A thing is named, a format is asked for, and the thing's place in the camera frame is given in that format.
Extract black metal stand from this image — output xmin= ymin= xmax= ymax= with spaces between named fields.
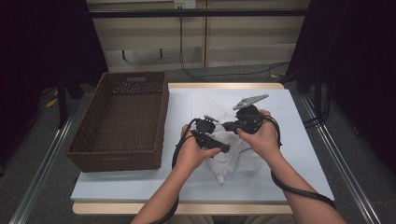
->
xmin=55 ymin=71 xmax=85 ymax=130
xmin=312 ymin=62 xmax=324 ymax=118

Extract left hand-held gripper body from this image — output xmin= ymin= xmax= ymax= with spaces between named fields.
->
xmin=190 ymin=115 xmax=220 ymax=150

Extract thin black wall cable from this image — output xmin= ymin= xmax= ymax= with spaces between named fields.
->
xmin=177 ymin=15 xmax=290 ymax=83

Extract metal floor rail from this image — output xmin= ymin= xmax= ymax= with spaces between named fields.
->
xmin=300 ymin=92 xmax=382 ymax=224
xmin=8 ymin=102 xmax=78 ymax=224

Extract white garment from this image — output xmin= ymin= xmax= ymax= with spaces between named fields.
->
xmin=205 ymin=124 xmax=247 ymax=185

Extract black floor cables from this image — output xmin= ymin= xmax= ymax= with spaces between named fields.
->
xmin=303 ymin=90 xmax=332 ymax=129

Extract white wall socket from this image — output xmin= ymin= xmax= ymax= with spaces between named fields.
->
xmin=173 ymin=0 xmax=197 ymax=9

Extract black horizontal bar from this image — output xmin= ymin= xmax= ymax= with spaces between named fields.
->
xmin=88 ymin=8 xmax=311 ymax=18

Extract brown woven basket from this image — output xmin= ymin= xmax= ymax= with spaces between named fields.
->
xmin=64 ymin=71 xmax=170 ymax=173

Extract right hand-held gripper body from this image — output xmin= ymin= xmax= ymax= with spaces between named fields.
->
xmin=233 ymin=93 xmax=269 ymax=135

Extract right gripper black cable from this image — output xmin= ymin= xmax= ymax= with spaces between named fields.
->
xmin=261 ymin=115 xmax=337 ymax=209

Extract dark curtain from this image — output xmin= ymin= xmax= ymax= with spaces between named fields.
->
xmin=285 ymin=0 xmax=396 ymax=175
xmin=0 ymin=0 xmax=109 ymax=167

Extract person's left hand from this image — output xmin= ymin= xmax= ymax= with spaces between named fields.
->
xmin=174 ymin=124 xmax=221 ymax=172

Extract white mesh laundry bag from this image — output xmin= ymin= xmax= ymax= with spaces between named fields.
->
xmin=190 ymin=92 xmax=264 ymax=175

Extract light blue table mat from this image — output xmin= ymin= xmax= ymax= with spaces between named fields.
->
xmin=70 ymin=88 xmax=335 ymax=204

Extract yellow floor tape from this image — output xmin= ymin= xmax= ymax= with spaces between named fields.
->
xmin=45 ymin=90 xmax=60 ymax=109

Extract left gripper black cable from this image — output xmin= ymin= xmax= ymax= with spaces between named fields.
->
xmin=148 ymin=118 xmax=200 ymax=224

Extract wooden table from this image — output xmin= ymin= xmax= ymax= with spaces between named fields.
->
xmin=72 ymin=82 xmax=333 ymax=217

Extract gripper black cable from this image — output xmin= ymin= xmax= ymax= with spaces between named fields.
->
xmin=261 ymin=115 xmax=337 ymax=209
xmin=148 ymin=118 xmax=200 ymax=224

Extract person's right hand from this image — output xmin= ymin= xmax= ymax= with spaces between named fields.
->
xmin=236 ymin=108 xmax=281 ymax=159

